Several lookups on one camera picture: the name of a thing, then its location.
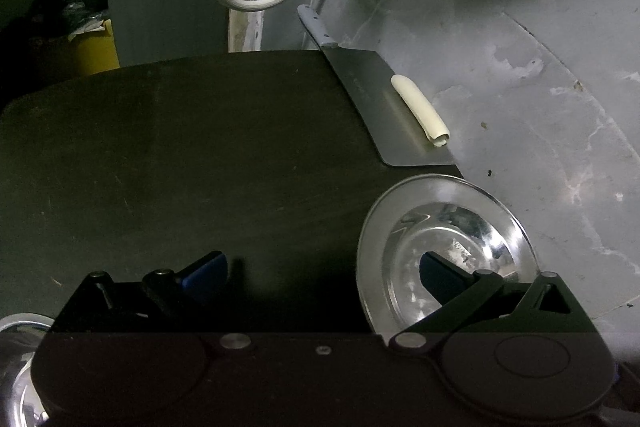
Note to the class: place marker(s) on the cream paper roll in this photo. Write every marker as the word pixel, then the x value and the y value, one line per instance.
pixel 420 109

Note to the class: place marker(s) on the black table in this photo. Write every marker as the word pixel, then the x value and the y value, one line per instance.
pixel 175 157

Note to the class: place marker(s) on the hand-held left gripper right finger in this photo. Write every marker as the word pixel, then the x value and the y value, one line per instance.
pixel 440 274

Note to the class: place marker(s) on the steel plate with blue sticker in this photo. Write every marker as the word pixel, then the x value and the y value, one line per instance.
pixel 400 207

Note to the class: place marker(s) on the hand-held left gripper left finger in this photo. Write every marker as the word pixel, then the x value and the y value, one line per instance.
pixel 207 269

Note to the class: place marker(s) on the yellow bin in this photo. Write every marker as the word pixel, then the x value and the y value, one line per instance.
pixel 97 49

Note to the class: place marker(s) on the plain steel plate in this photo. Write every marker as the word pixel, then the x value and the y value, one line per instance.
pixel 20 357

